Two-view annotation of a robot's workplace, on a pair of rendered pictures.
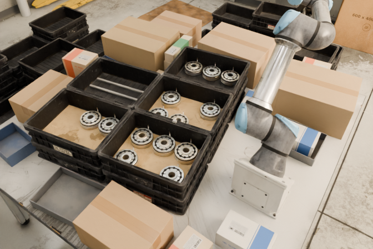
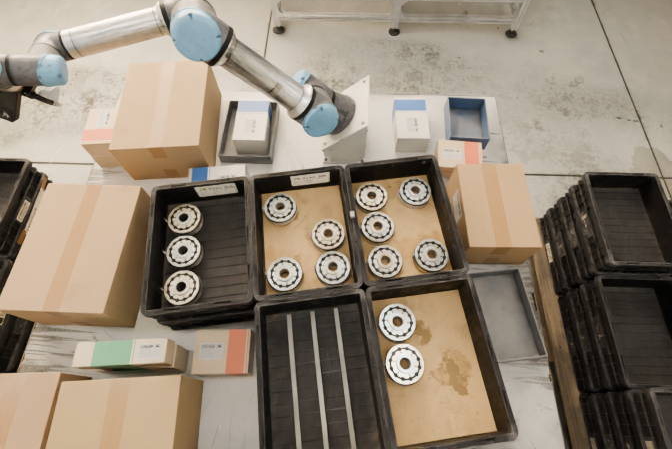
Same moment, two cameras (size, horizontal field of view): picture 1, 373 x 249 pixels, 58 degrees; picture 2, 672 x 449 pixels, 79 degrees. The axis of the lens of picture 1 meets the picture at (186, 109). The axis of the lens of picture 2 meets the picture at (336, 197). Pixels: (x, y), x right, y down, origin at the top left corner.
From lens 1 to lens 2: 1.48 m
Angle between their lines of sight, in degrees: 65
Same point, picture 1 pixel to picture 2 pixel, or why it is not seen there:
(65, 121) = (431, 411)
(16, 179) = (535, 424)
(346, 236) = not seen: hidden behind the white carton
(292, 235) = (372, 102)
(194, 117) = (300, 226)
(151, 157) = (401, 234)
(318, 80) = (157, 102)
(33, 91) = not seen: outside the picture
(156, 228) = (479, 169)
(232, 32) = (44, 265)
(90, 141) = (435, 332)
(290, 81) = (175, 131)
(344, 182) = not seen: hidden behind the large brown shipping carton
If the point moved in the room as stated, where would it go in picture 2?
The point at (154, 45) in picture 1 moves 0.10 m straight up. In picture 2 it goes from (150, 397) to (132, 395)
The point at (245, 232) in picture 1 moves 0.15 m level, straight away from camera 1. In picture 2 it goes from (411, 118) to (373, 125)
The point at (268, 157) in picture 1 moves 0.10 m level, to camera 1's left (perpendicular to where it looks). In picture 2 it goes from (342, 100) to (357, 119)
